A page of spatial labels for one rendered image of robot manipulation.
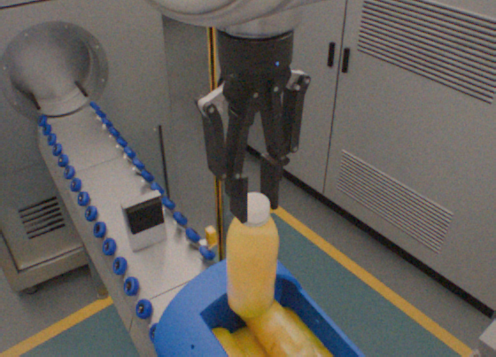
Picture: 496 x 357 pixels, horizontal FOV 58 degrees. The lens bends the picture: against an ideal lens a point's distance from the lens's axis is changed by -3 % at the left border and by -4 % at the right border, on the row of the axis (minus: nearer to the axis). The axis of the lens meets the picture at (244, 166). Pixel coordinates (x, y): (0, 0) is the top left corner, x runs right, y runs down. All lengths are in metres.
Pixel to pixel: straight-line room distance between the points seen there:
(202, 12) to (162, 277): 1.01
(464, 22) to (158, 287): 1.41
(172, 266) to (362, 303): 1.32
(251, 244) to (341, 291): 1.80
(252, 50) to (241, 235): 0.25
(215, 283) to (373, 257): 1.85
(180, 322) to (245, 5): 0.63
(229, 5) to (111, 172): 1.36
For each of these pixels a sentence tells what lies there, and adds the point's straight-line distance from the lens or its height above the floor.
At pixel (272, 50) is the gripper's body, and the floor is 1.66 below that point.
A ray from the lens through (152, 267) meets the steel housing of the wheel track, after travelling 1.22.
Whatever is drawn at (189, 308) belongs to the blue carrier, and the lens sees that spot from 0.77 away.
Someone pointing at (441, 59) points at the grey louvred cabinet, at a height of 1.11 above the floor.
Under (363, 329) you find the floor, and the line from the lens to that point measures 2.27.
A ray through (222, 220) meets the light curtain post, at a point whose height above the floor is 0.76.
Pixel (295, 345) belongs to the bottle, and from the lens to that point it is 0.81.
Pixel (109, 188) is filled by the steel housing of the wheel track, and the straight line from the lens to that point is 1.49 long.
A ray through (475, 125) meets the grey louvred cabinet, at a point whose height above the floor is 0.91.
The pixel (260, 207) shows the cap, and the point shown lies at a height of 1.45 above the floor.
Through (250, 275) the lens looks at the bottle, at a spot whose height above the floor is 1.34.
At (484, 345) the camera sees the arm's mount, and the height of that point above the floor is 1.07.
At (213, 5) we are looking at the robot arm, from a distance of 0.22.
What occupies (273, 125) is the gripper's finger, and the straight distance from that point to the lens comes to 0.52.
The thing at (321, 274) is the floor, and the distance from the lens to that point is 2.43.
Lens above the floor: 1.83
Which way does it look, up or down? 36 degrees down
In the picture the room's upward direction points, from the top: straight up
